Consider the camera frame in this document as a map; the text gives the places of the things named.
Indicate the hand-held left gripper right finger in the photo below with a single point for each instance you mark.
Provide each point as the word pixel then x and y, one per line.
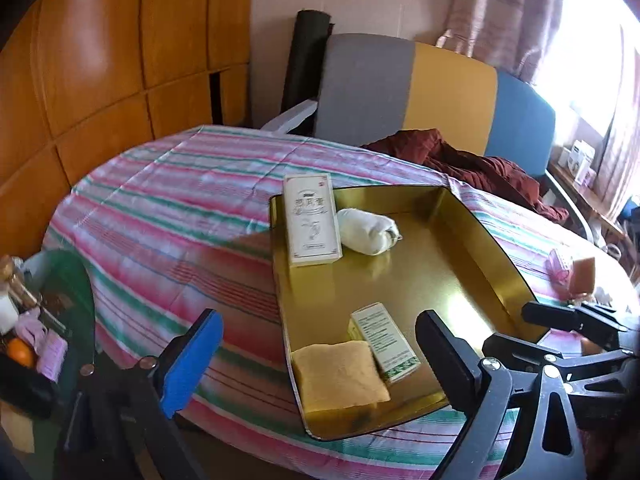
pixel 445 360

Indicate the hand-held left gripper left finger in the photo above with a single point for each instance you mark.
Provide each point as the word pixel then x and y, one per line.
pixel 192 360

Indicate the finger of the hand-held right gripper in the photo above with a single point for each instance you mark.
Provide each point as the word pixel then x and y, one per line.
pixel 525 347
pixel 555 314

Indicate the pink plastic bag roll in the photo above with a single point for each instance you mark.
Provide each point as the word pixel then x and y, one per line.
pixel 560 265

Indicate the gold metal tray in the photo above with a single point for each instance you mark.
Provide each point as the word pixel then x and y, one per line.
pixel 440 260

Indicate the small green white box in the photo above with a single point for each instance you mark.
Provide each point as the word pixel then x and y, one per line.
pixel 385 340

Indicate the flat yellow sponge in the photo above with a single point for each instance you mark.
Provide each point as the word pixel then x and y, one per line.
pixel 335 375

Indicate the wooden shelf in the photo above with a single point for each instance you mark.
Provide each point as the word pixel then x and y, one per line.
pixel 590 200

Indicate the pink packet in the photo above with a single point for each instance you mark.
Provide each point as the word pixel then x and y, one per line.
pixel 52 357

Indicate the green glass side table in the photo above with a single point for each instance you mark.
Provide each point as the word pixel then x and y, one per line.
pixel 70 280

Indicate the striped pink green tablecloth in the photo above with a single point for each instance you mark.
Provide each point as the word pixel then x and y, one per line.
pixel 175 210

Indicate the white appliance box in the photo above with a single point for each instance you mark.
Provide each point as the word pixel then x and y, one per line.
pixel 580 160

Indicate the black case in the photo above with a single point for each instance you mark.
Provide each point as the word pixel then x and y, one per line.
pixel 25 390

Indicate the orange fruit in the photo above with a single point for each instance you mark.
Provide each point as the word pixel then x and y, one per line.
pixel 21 352

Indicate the pink patterned curtain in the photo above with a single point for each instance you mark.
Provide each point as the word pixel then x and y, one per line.
pixel 622 150
pixel 490 15

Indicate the tall white carton box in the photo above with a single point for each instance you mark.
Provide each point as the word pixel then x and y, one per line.
pixel 310 220

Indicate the dark red cloth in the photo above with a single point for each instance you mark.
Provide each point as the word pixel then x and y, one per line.
pixel 450 160

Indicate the small white bottle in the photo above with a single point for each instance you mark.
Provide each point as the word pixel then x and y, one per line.
pixel 7 312

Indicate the brown lidded jar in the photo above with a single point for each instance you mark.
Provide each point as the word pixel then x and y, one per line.
pixel 11 270

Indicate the grey yellow blue chair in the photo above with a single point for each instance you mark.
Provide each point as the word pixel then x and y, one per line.
pixel 370 90

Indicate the wooden wardrobe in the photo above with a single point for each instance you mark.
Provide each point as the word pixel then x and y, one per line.
pixel 100 60

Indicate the black rolled mat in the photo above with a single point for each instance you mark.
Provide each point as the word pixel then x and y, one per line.
pixel 305 60

